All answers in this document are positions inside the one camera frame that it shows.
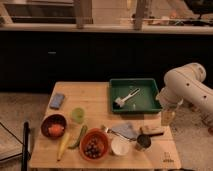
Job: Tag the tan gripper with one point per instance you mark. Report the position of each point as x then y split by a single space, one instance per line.
167 116

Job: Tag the white dish brush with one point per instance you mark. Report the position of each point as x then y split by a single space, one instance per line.
120 102

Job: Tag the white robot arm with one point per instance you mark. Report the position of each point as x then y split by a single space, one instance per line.
185 83

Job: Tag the brown scrub block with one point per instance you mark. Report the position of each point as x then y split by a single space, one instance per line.
152 130

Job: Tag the green plastic tray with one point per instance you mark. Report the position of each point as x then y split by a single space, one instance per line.
134 96

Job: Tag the grey blue cloth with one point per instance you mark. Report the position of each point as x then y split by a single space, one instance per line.
125 129

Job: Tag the white small bowl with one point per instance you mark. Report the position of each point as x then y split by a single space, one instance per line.
119 146

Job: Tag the orange bowl with grapes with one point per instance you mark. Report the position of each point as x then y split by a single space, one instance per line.
94 146

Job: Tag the green cucumber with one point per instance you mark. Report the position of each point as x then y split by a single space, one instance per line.
81 134

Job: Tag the green plastic cup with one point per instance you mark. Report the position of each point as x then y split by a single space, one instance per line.
78 115

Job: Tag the wooden table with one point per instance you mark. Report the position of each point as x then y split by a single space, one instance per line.
93 98

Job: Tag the yellow banana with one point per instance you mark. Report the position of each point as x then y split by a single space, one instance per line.
63 145

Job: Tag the blue sponge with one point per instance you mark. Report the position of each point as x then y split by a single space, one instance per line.
56 101

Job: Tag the orange carrot piece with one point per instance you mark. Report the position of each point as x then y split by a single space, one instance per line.
55 130

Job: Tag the dark red bowl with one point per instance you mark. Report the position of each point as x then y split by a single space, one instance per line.
49 121

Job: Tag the black chair frame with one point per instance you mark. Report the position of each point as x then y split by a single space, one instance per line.
25 152

